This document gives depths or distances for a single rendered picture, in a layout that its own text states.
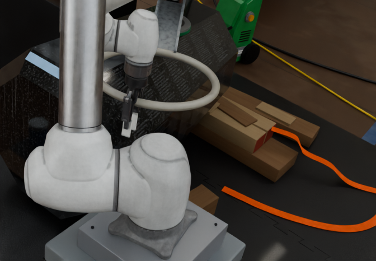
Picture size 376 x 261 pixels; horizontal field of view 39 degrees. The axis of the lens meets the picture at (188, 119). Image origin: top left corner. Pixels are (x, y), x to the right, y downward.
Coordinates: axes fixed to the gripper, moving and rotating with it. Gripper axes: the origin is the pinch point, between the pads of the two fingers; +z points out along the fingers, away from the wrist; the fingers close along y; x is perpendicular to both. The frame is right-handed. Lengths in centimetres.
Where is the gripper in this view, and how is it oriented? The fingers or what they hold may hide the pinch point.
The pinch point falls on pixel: (129, 124)
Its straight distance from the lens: 185.3
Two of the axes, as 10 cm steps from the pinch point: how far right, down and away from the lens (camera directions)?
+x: -9.4, -3.0, 1.7
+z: -1.8, 8.4, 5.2
